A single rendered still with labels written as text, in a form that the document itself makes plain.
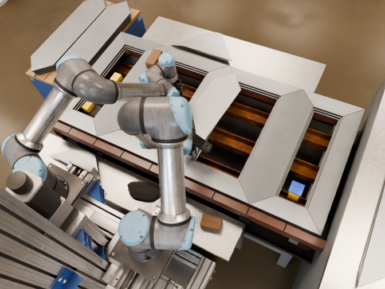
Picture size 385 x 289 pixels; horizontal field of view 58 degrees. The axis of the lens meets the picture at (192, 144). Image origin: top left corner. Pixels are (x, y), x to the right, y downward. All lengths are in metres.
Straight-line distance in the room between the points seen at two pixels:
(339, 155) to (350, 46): 1.88
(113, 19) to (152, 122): 1.59
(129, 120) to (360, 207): 0.96
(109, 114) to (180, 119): 1.03
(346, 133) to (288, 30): 1.90
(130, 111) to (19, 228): 0.43
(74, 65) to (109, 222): 0.69
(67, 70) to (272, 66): 1.30
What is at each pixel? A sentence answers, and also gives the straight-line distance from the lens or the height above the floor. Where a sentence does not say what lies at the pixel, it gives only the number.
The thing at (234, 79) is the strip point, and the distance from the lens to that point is 2.05.
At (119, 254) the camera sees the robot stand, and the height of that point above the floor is 1.04.
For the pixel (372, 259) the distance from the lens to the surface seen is 1.45.
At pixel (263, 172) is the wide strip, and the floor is 0.85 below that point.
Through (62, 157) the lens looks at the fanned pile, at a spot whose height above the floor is 0.72.
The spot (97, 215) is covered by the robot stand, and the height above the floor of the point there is 0.95.
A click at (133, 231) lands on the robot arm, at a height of 1.27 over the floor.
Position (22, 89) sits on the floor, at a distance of 3.69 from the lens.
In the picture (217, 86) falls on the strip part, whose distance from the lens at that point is 2.02.
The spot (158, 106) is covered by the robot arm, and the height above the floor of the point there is 1.58.
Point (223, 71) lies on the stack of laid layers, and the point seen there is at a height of 0.85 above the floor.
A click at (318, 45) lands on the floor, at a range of 3.53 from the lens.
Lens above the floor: 2.41
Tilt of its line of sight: 59 degrees down
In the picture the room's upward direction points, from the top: 11 degrees counter-clockwise
